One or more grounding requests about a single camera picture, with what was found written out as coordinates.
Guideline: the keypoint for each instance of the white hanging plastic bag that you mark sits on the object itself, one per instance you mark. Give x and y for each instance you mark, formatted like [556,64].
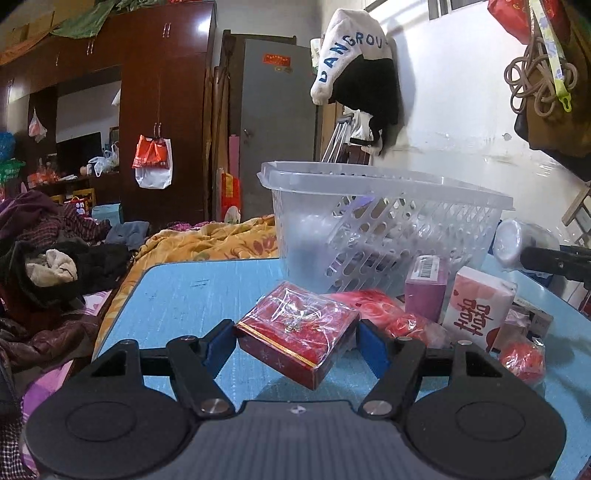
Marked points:
[38,127]

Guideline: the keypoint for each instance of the green cloth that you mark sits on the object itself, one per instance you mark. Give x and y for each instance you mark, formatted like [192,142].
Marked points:
[92,16]

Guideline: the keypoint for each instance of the grey cloth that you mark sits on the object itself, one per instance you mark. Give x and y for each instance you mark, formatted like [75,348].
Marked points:
[129,234]

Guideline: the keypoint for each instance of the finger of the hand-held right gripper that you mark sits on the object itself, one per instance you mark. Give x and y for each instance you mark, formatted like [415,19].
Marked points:
[554,262]

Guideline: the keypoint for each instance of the red round wrapped item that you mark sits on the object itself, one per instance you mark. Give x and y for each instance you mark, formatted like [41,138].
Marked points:
[521,362]

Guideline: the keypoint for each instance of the white and black hanging garment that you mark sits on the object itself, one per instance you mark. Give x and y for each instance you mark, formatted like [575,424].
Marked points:
[360,78]

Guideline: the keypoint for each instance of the red wrapped packet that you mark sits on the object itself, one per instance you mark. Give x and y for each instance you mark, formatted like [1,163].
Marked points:
[392,314]

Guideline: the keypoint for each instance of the black television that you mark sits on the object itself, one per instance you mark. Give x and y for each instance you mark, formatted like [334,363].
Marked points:
[79,152]

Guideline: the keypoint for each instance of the brown wooden wardrobe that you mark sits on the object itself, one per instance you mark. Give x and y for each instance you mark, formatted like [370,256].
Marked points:
[180,115]

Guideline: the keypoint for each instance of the red and white plastic bag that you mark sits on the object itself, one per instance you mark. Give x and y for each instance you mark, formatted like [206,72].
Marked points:
[152,161]

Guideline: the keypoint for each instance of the clear wrapped box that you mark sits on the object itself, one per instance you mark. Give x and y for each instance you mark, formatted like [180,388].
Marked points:
[531,316]

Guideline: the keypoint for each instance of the red door sticker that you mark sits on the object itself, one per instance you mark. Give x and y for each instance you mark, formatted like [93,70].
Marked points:
[277,61]

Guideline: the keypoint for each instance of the teal box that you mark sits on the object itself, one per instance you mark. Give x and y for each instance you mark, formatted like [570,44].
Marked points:
[107,215]

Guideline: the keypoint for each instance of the clear plastic bottle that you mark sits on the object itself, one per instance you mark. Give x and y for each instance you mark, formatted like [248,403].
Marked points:
[512,242]

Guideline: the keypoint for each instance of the wooden poles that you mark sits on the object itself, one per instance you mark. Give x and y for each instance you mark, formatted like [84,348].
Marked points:
[220,124]

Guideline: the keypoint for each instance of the red floor bag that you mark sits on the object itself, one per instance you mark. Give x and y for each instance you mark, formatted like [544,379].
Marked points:
[231,196]

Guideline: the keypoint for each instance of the pile of dark clothes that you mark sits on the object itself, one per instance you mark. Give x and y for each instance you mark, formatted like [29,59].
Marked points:
[51,240]

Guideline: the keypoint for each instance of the red gift box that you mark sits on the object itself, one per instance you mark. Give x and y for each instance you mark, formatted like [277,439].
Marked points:
[295,327]

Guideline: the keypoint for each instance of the yellow patterned blanket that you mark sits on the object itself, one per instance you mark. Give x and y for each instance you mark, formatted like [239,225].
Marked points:
[212,242]

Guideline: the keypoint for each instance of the grey door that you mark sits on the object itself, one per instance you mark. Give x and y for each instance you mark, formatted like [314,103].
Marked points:
[281,138]

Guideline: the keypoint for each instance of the small purple box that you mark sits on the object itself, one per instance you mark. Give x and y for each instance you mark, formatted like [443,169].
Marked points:
[425,290]

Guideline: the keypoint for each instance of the green plastic basket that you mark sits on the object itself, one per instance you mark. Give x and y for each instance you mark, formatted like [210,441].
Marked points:
[11,170]

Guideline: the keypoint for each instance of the brown hanging bag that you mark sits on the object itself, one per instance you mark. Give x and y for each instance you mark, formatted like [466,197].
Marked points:
[563,134]

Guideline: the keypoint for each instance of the metal crutches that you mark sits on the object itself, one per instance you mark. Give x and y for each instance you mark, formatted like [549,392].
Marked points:
[339,138]

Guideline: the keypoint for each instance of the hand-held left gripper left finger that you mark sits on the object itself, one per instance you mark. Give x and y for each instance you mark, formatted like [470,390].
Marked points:
[219,346]

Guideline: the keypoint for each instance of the white box with red print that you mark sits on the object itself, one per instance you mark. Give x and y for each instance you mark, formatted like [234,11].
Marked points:
[480,309]

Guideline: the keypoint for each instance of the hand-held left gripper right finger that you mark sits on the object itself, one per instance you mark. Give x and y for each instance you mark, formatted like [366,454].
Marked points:
[371,350]

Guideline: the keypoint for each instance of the white plastic basket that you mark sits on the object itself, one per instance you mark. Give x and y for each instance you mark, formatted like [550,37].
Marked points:
[388,217]

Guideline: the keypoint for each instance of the red gift bag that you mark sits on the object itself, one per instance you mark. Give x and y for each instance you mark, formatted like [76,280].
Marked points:
[508,14]

